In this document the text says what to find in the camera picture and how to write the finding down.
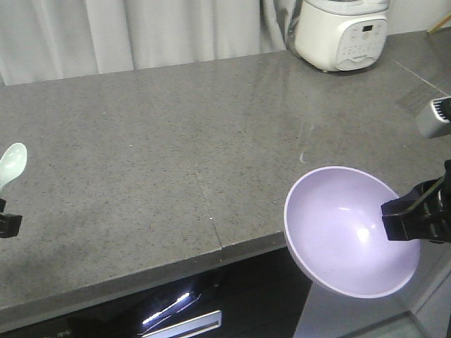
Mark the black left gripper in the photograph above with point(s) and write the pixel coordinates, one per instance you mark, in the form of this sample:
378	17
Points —
10	223

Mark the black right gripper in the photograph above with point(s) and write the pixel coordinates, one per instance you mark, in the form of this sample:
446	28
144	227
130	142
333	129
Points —
423	213

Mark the mint green spoon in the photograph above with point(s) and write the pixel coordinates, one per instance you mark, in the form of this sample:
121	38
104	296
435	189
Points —
13	163

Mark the lilac plastic bowl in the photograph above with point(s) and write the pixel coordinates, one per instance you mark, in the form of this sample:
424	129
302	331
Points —
335	233

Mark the black drawer disinfection cabinet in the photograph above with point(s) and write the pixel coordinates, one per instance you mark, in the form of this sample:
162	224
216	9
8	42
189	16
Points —
262	296

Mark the white curtain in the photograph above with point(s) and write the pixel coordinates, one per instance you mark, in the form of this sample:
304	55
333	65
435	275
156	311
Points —
50	40

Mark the white rice cooker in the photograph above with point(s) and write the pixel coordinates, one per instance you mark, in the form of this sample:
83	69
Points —
341	35

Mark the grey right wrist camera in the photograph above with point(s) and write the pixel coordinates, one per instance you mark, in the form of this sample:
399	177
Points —
434	120

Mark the upper silver drawer handle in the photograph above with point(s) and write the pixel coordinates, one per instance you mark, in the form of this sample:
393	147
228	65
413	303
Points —
191	327

